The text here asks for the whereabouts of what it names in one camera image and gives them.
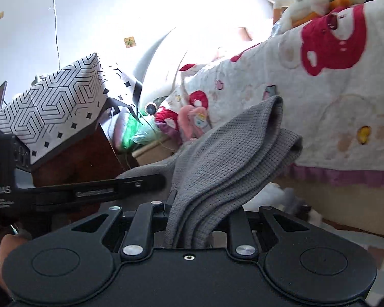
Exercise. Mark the green plastic bag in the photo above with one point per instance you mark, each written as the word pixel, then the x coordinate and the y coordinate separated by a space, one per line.
pixel 134 137

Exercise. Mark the person's left hand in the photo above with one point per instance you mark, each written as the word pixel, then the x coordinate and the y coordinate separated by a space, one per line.
pixel 6 255

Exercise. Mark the white printed quilt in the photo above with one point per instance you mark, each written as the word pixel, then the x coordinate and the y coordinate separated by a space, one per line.
pixel 339 86

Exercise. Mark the brown wooden nightstand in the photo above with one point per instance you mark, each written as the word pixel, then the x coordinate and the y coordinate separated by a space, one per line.
pixel 83 163

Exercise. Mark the black white patterned box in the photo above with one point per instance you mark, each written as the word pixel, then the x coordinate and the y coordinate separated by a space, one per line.
pixel 51 102

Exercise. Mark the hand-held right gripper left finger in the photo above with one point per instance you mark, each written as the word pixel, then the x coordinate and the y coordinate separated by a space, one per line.
pixel 147 224

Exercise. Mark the grey white plush toy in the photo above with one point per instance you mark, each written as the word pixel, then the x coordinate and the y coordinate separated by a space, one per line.
pixel 160 83

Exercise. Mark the pink plush toy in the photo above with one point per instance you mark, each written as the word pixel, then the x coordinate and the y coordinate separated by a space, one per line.
pixel 192 121

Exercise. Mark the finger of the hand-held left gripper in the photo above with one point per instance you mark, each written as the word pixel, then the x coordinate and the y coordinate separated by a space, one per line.
pixel 99 190

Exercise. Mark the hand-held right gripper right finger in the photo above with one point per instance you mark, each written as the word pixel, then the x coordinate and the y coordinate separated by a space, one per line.
pixel 238 233

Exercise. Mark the grey knit garment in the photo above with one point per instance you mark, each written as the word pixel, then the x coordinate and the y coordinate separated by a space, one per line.
pixel 230 153

